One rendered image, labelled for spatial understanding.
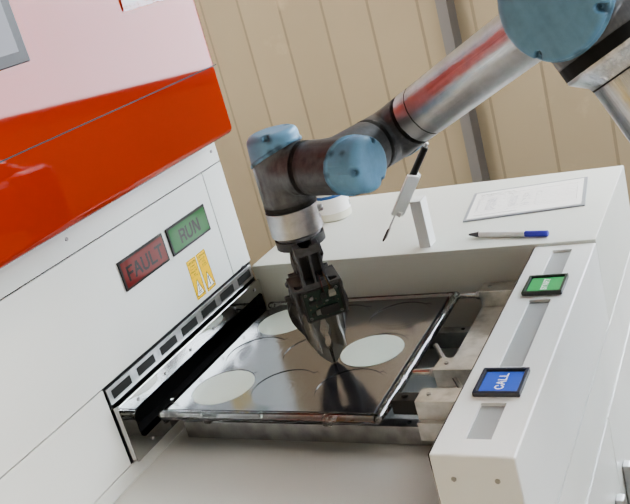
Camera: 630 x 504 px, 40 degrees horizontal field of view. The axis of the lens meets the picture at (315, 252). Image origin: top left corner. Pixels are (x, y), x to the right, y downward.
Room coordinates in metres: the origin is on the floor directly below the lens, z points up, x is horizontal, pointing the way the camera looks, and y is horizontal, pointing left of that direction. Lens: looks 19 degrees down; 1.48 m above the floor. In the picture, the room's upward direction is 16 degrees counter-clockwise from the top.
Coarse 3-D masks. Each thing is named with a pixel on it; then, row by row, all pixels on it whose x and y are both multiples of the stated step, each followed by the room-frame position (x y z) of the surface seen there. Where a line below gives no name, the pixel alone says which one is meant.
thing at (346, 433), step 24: (192, 432) 1.22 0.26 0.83; (216, 432) 1.20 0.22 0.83; (240, 432) 1.18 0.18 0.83; (264, 432) 1.16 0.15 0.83; (288, 432) 1.13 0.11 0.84; (312, 432) 1.11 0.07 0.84; (336, 432) 1.09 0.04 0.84; (360, 432) 1.07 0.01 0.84; (384, 432) 1.06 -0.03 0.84; (408, 432) 1.04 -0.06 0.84
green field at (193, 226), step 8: (200, 208) 1.45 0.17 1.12; (192, 216) 1.43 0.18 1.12; (200, 216) 1.44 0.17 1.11; (184, 224) 1.40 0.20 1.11; (192, 224) 1.42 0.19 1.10; (200, 224) 1.44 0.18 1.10; (208, 224) 1.46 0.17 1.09; (168, 232) 1.36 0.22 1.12; (176, 232) 1.38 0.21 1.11; (184, 232) 1.40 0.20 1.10; (192, 232) 1.41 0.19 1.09; (200, 232) 1.43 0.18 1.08; (176, 240) 1.37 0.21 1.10; (184, 240) 1.39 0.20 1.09; (192, 240) 1.41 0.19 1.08; (176, 248) 1.37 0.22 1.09
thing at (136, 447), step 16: (256, 288) 1.51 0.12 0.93; (224, 304) 1.44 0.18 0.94; (240, 304) 1.46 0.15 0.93; (208, 320) 1.39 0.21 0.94; (224, 320) 1.41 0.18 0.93; (192, 336) 1.34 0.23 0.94; (208, 336) 1.36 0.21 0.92; (176, 352) 1.29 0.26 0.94; (192, 352) 1.32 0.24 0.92; (160, 368) 1.24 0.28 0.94; (176, 368) 1.27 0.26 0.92; (144, 384) 1.20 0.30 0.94; (160, 384) 1.23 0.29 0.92; (128, 400) 1.17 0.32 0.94; (144, 400) 1.19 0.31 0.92; (176, 400) 1.26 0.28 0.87; (128, 416) 1.16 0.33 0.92; (128, 432) 1.15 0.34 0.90; (144, 432) 1.19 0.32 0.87; (160, 432) 1.20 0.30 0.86; (128, 448) 1.15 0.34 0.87; (144, 448) 1.16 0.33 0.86
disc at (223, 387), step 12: (228, 372) 1.25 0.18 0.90; (240, 372) 1.24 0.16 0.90; (204, 384) 1.23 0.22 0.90; (216, 384) 1.22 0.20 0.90; (228, 384) 1.21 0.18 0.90; (240, 384) 1.20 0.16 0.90; (252, 384) 1.19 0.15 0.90; (192, 396) 1.21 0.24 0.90; (204, 396) 1.19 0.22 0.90; (216, 396) 1.18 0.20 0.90; (228, 396) 1.17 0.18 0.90
